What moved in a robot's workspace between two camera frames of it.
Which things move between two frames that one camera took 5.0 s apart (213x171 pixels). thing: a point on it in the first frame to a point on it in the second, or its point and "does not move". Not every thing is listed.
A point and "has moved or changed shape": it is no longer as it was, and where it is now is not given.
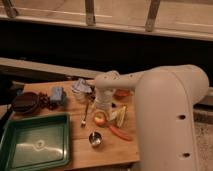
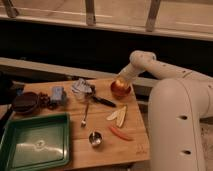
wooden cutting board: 97,137 does not move
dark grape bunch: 46,102 does not move
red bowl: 122,93 does not move
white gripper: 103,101 to 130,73
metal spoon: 83,121 does not move
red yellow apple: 100,118 has moved or changed shape
